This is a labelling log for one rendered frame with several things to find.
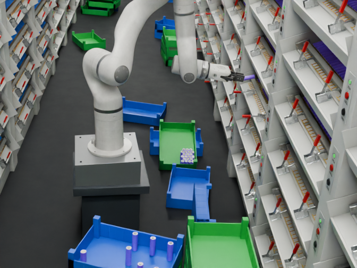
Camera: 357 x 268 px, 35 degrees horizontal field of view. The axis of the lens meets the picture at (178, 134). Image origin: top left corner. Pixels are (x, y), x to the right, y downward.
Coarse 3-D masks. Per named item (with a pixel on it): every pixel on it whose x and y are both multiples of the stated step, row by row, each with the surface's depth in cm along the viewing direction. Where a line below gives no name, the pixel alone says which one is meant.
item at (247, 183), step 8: (240, 144) 291; (232, 152) 293; (240, 152) 293; (240, 160) 286; (248, 160) 284; (240, 168) 278; (248, 168) 278; (240, 176) 274; (248, 176) 271; (240, 184) 268; (248, 184) 266; (248, 192) 260; (248, 200) 254; (248, 208) 249
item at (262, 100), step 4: (252, 80) 270; (252, 84) 269; (256, 84) 265; (256, 88) 260; (256, 92) 260; (260, 92) 256; (256, 96) 256; (260, 96) 252; (260, 100) 249; (264, 100) 247; (264, 104) 244; (264, 108) 241; (264, 120) 235
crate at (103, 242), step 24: (96, 216) 179; (96, 240) 181; (120, 240) 181; (144, 240) 179; (168, 240) 176; (72, 264) 164; (96, 264) 170; (120, 264) 171; (144, 264) 172; (168, 264) 172
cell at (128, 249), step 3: (129, 246) 169; (126, 249) 168; (129, 249) 168; (126, 252) 168; (129, 252) 168; (126, 255) 169; (129, 255) 169; (126, 258) 169; (129, 258) 169; (126, 261) 170; (129, 261) 170; (126, 264) 170; (129, 264) 170
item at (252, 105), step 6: (246, 72) 273; (252, 72) 273; (258, 78) 273; (240, 84) 276; (246, 84) 274; (246, 90) 267; (252, 96) 260; (264, 96) 256; (246, 102) 260; (252, 102) 255; (258, 102) 253; (252, 108) 249; (258, 108) 248; (252, 114) 244; (258, 126) 234; (264, 126) 232; (258, 132) 235
